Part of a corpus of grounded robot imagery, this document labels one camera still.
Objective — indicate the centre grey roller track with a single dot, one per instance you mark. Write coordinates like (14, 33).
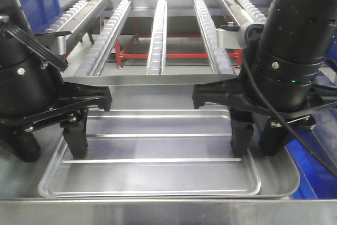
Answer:
(156, 60)

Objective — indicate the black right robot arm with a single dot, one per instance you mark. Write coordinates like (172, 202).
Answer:
(277, 76)

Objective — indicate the lower silver tray in stack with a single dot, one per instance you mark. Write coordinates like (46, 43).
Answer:
(276, 172)

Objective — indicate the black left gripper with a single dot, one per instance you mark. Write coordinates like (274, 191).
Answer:
(69, 107)

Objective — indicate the red metal frame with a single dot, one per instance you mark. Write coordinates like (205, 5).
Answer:
(180, 49)

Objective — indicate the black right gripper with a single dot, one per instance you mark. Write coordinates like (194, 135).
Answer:
(230, 93)

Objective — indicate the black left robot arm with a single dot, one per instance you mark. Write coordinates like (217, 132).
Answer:
(33, 93)

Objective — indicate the steel front rack rail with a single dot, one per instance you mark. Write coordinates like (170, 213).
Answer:
(105, 211)

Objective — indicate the silver metal tray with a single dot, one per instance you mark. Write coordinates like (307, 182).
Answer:
(141, 124)

